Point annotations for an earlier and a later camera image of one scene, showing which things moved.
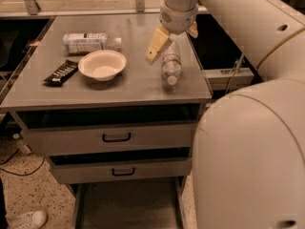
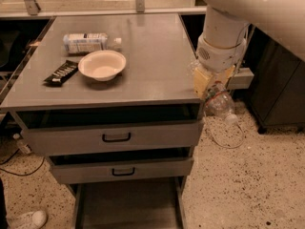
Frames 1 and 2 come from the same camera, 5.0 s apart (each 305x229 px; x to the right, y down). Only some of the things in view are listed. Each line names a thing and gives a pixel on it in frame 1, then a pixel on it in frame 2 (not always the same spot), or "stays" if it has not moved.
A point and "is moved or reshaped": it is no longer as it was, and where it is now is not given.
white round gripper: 178,20 → 220,58
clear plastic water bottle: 172,63 is moved or reshaped
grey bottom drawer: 157,203 stays
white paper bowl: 101,65 stays
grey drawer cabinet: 116,128 stays
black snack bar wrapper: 63,73 stays
